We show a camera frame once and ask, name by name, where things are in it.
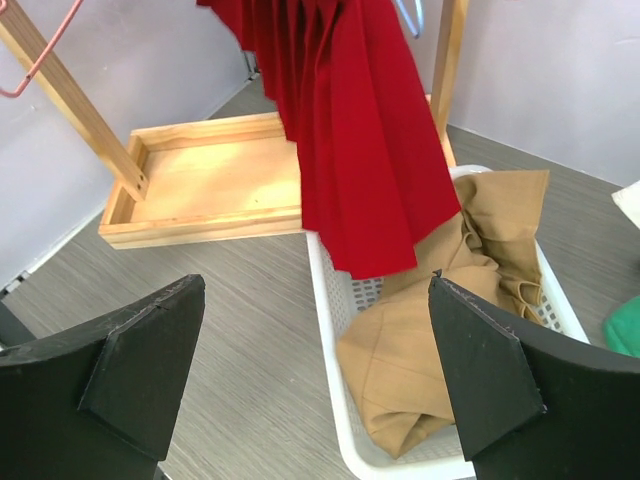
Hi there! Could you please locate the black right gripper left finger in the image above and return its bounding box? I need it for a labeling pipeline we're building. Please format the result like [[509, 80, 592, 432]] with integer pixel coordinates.
[[1, 274, 205, 479]]

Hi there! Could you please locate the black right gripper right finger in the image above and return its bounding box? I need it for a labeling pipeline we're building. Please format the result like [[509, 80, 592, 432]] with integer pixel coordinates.
[[431, 277, 639, 479]]

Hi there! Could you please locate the tan cloth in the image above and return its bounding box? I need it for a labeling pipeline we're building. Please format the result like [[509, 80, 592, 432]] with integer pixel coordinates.
[[336, 170, 550, 459]]

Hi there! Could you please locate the red skirt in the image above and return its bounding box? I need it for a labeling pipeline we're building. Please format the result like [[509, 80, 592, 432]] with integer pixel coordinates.
[[208, 1, 460, 279]]

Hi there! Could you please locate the pink wire hanger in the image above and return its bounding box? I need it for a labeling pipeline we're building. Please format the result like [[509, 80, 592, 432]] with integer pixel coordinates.
[[1, 0, 84, 99]]

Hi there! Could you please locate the white mesh basket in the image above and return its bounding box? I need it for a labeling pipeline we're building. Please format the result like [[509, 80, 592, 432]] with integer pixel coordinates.
[[307, 165, 586, 479]]

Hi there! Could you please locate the green garment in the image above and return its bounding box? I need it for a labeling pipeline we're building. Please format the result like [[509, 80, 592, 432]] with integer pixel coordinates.
[[603, 296, 640, 358]]

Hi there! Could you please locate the white garment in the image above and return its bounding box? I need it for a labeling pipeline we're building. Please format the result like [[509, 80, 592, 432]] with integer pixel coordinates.
[[611, 181, 640, 228]]

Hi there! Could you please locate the wooden clothes rack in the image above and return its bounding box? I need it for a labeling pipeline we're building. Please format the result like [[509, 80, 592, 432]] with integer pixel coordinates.
[[0, 0, 471, 251]]

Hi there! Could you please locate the blue wire hanger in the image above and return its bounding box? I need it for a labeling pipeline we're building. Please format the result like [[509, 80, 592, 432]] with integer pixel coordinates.
[[394, 0, 425, 39]]

